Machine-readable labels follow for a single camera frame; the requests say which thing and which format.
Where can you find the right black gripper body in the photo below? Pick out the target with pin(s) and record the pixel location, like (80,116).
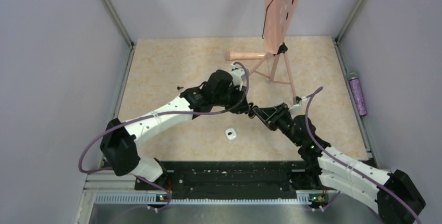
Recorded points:
(284,124)

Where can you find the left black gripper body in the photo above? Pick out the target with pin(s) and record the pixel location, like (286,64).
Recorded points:
(232,97)

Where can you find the white earbud charging case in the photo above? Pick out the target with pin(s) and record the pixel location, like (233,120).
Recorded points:
(231,134)

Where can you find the pink music stand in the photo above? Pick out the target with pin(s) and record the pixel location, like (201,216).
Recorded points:
(278,15)

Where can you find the black earbud charging case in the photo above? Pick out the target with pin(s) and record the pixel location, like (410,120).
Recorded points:
(251,108)

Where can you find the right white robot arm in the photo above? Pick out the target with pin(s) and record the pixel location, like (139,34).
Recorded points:
(391,195)

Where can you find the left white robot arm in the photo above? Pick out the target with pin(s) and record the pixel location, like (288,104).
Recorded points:
(122,141)

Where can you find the purple glitter bottle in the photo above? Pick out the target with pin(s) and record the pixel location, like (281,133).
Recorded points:
(355,86)

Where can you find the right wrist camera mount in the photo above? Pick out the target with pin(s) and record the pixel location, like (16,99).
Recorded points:
(297,107)

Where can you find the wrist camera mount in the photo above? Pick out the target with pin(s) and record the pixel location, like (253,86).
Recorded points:
(238,73)
(297,107)

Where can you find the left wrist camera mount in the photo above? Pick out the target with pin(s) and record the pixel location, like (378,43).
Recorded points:
(238,73)

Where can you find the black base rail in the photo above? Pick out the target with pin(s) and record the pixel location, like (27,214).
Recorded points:
(238,180)

